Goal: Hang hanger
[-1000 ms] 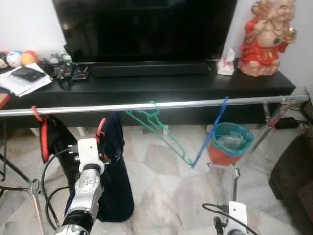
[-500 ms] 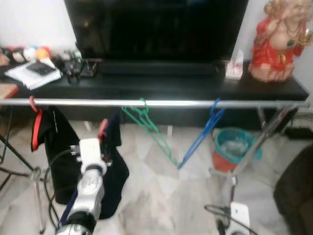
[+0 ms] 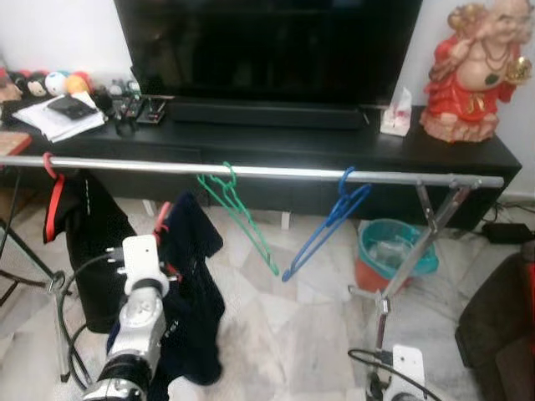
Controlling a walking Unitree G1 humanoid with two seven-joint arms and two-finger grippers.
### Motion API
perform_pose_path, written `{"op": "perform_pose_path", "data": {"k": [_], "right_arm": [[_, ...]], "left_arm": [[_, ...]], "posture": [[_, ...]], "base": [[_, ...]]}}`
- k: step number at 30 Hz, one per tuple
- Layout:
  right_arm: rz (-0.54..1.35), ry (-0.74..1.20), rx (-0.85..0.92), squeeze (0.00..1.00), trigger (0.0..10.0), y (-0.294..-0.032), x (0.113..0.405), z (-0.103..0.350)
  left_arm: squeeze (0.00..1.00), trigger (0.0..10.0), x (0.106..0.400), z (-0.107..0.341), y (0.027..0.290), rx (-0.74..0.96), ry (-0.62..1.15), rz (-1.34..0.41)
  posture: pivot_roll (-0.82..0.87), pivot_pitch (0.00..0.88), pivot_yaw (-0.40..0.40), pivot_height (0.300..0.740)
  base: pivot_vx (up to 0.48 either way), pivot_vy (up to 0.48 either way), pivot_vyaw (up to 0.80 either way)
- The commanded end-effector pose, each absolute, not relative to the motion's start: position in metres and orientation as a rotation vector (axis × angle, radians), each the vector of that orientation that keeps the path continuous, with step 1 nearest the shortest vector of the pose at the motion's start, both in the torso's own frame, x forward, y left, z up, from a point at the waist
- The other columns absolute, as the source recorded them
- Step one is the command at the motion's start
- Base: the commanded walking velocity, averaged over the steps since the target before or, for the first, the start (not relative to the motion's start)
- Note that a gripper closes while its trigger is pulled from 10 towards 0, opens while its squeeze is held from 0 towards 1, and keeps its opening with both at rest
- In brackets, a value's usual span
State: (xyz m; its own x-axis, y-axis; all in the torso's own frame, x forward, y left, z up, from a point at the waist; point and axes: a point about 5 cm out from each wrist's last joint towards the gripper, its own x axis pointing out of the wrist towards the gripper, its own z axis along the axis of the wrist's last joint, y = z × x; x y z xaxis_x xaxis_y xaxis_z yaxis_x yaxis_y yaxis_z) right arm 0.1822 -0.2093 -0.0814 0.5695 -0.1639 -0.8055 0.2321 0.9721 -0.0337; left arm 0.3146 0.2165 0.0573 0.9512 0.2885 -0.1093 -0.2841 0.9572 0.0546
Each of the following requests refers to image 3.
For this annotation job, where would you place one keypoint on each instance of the navy polo shirt red collar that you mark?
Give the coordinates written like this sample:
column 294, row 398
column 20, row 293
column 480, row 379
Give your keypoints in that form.
column 192, row 292

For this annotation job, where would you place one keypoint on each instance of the salmon pink plastic hanger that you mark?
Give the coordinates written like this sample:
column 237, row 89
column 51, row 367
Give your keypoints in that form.
column 160, row 219

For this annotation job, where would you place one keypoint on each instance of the blue plastic clothes hanger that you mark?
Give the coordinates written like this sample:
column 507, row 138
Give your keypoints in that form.
column 330, row 225

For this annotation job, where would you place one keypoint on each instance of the green plastic clothes hanger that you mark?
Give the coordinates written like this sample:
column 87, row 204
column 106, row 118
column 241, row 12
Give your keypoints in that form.
column 247, row 221

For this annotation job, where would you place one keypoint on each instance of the red plastic clothes hanger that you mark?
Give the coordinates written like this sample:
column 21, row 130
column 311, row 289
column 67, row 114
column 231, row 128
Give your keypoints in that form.
column 52, row 200

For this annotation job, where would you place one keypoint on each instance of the black power adapter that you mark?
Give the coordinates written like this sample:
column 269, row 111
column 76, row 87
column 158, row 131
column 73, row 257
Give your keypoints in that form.
column 506, row 232

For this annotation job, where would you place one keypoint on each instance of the dark fabric sofa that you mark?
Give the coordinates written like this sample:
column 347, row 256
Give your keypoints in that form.
column 501, row 334

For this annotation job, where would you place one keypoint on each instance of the red robed figurine statue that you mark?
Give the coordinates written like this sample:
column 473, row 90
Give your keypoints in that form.
column 472, row 75

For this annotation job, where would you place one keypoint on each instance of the white tissue pack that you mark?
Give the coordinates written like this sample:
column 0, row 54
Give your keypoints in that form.
column 396, row 117

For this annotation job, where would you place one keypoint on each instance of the orange bin with teal liner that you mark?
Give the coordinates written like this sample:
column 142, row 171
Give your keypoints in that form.
column 372, row 267

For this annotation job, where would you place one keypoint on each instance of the black television console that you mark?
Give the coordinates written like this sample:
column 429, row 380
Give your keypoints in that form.
column 292, row 146

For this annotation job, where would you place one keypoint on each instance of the silver metal clothes rack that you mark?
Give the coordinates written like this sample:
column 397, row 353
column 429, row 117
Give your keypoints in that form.
column 276, row 171

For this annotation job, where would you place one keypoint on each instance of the black soundbar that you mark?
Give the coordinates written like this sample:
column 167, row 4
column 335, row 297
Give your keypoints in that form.
column 267, row 114

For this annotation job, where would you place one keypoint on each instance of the black flat screen television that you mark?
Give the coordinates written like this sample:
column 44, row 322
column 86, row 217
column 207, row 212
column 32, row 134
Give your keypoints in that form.
column 267, row 46

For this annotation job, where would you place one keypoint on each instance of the black polo shirt red collar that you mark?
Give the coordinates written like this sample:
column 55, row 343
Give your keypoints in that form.
column 92, row 242

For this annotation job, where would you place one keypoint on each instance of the orange round toy figure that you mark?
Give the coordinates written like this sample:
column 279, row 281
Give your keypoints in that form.
column 77, row 83

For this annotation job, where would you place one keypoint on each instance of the black pouch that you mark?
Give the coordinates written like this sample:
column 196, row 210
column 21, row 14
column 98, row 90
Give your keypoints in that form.
column 71, row 107

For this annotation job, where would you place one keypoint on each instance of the white paper sheets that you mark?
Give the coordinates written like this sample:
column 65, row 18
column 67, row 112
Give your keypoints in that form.
column 50, row 125

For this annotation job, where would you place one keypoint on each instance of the white round toy figure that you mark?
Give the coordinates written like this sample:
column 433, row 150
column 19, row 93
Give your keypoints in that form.
column 55, row 83

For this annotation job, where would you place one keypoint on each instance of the black round toy figure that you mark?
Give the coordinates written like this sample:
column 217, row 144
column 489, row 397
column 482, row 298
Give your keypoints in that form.
column 36, row 83

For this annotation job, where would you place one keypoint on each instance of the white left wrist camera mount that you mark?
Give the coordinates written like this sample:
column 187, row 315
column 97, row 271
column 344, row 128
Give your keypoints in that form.
column 140, row 261

